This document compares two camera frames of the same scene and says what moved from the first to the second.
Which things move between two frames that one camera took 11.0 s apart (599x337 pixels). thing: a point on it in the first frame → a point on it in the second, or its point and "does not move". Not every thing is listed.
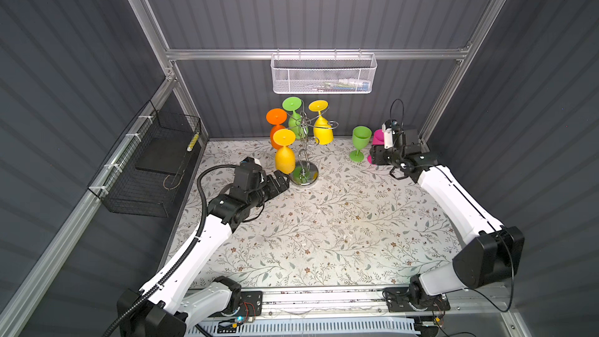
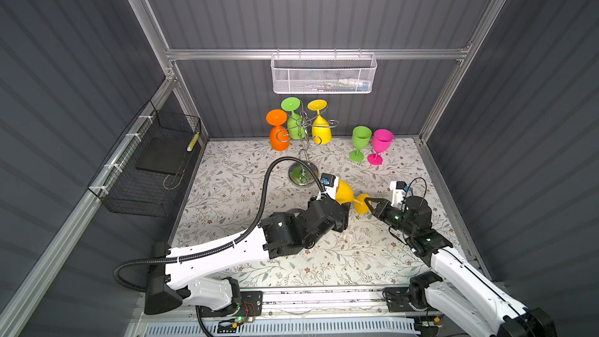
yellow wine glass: (323, 131) does not move
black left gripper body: (263, 193) → (342, 222)
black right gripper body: (384, 157) → (394, 217)
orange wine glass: (276, 116) does not move
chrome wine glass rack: (306, 172) does not move
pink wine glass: (378, 139) does not move
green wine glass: (360, 138) does not move
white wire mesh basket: (324, 72) does not move
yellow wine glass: (285, 160) → (344, 195)
